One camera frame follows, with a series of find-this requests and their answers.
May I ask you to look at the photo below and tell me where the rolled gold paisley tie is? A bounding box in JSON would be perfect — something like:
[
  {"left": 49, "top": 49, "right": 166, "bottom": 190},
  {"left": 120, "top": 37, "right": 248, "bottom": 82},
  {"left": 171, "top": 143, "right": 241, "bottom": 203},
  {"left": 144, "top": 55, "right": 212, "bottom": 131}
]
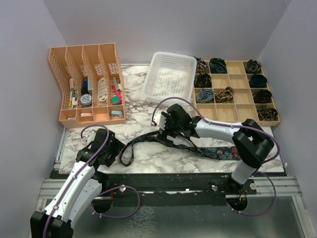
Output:
[{"left": 214, "top": 87, "right": 234, "bottom": 103}]

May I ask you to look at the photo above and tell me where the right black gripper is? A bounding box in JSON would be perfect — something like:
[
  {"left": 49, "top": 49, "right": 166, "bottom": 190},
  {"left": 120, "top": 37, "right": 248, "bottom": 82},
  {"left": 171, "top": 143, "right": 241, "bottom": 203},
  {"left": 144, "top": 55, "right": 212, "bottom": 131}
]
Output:
[{"left": 156, "top": 113, "right": 182, "bottom": 146}]

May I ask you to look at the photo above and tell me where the black metal base rail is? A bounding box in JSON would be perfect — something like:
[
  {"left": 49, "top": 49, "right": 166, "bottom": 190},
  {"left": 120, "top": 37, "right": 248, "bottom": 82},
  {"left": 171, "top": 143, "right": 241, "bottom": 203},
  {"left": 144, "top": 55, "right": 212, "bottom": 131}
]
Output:
[{"left": 49, "top": 171, "right": 289, "bottom": 207}]

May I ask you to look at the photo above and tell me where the wooden compartment tray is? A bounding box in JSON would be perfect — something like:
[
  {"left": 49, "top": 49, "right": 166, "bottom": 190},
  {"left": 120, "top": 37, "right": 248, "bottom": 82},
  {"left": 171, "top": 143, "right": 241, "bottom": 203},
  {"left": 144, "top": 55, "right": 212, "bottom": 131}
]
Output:
[{"left": 193, "top": 60, "right": 280, "bottom": 126}]

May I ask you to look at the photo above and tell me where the peach file organizer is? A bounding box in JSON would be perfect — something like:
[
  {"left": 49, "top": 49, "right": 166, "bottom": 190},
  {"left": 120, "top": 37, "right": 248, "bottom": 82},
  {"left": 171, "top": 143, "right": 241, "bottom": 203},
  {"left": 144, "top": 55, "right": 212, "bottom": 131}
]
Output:
[{"left": 49, "top": 43, "right": 126, "bottom": 128}]

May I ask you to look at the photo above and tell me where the white perforated card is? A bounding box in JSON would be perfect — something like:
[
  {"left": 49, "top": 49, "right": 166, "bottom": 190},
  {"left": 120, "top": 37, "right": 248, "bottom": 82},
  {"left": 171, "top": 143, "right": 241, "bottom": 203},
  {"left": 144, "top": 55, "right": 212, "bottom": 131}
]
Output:
[{"left": 97, "top": 77, "right": 107, "bottom": 102}]

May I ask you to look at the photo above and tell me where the white plastic basket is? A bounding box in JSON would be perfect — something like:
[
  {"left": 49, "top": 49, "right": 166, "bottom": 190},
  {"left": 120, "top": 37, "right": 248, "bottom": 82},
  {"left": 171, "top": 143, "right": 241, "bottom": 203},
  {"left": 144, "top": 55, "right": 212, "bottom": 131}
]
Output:
[{"left": 142, "top": 52, "right": 197, "bottom": 103}]

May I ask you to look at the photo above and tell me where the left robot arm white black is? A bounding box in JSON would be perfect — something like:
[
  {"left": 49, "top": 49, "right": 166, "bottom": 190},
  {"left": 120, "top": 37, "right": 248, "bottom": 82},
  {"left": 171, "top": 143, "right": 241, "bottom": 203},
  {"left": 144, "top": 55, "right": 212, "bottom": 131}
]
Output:
[{"left": 30, "top": 126, "right": 125, "bottom": 238}]

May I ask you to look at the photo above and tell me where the teal eraser block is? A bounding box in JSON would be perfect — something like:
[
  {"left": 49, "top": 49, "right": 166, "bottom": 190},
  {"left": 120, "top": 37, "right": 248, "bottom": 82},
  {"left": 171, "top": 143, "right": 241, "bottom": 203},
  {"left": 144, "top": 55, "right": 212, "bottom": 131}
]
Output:
[{"left": 111, "top": 96, "right": 121, "bottom": 105}]

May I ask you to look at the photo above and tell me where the rolled dark red tie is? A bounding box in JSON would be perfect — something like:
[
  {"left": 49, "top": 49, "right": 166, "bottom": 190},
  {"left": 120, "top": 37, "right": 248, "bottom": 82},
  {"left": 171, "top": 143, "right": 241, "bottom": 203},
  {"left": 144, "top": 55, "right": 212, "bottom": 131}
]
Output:
[{"left": 253, "top": 89, "right": 272, "bottom": 104}]

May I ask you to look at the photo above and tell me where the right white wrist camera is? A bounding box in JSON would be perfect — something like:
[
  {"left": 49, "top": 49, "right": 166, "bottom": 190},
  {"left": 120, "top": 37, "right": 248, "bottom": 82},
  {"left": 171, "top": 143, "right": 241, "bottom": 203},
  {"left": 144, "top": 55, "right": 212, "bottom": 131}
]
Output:
[{"left": 151, "top": 112, "right": 168, "bottom": 130}]

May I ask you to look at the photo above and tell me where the rolled teal dark tie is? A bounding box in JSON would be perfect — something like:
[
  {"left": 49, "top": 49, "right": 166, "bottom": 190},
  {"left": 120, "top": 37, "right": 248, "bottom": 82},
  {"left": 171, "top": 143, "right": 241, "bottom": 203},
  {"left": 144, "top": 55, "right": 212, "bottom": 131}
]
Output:
[{"left": 210, "top": 58, "right": 227, "bottom": 74}]

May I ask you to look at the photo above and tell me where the rolled striped brown tie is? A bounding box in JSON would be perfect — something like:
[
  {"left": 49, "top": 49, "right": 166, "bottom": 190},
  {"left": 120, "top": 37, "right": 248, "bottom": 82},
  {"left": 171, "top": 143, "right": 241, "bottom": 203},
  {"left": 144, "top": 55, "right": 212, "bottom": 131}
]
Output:
[{"left": 196, "top": 60, "right": 209, "bottom": 73}]

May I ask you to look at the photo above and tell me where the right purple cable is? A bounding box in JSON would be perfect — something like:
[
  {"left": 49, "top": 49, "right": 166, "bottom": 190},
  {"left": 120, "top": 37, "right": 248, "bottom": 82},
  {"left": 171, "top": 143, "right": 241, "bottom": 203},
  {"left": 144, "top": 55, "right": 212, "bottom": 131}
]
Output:
[{"left": 151, "top": 97, "right": 282, "bottom": 217}]

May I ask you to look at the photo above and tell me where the round blue patterned tin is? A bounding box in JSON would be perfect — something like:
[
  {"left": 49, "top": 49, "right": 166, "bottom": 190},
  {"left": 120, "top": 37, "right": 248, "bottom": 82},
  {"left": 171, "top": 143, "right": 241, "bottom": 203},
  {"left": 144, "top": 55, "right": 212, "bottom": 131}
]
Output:
[{"left": 80, "top": 94, "right": 92, "bottom": 107}]

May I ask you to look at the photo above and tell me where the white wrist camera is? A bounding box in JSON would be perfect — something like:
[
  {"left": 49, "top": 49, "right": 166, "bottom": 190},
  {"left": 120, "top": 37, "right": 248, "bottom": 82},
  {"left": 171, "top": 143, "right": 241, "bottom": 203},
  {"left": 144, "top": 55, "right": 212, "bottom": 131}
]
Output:
[
  {"left": 81, "top": 135, "right": 95, "bottom": 144},
  {"left": 151, "top": 112, "right": 168, "bottom": 130}
]

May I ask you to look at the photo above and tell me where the aluminium frame rail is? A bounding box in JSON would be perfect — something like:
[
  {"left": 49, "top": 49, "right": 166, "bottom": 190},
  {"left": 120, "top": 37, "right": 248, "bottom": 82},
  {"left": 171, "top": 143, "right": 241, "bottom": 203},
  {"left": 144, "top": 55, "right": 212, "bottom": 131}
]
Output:
[{"left": 39, "top": 175, "right": 304, "bottom": 199}]

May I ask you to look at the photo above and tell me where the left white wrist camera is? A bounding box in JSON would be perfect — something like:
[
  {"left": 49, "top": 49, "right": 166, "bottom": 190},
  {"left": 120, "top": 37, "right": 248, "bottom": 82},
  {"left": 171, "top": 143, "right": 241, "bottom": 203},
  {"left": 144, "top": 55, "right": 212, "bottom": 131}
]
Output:
[{"left": 81, "top": 135, "right": 95, "bottom": 144}]

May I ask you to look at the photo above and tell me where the rolled black gold tie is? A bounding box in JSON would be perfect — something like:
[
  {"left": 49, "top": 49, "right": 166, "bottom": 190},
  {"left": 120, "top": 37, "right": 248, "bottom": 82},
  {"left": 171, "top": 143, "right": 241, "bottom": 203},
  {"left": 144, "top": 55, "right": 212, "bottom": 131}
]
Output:
[{"left": 257, "top": 105, "right": 278, "bottom": 121}]

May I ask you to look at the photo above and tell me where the rolled blue grey tie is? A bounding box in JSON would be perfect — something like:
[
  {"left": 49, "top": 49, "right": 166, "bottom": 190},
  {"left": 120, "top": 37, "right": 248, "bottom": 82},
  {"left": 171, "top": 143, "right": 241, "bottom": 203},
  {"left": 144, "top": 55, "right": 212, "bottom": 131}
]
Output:
[{"left": 196, "top": 88, "right": 214, "bottom": 104}]

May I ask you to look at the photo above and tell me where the navy floral tie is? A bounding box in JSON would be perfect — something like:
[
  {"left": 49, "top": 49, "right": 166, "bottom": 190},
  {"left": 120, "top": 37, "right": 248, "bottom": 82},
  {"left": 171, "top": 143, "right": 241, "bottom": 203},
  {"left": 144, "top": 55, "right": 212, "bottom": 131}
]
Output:
[{"left": 118, "top": 130, "right": 241, "bottom": 167}]

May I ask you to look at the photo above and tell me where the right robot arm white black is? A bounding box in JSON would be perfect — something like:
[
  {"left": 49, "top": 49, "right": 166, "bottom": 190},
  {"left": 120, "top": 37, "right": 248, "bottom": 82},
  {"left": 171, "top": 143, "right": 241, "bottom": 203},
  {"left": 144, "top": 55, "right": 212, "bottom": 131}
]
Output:
[{"left": 151, "top": 104, "right": 274, "bottom": 194}]

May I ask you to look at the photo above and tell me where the rolled dark olive tie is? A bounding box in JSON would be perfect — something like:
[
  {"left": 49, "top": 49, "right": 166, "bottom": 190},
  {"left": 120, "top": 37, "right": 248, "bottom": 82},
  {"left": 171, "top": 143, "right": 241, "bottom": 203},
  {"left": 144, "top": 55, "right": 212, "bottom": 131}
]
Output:
[{"left": 194, "top": 73, "right": 212, "bottom": 88}]

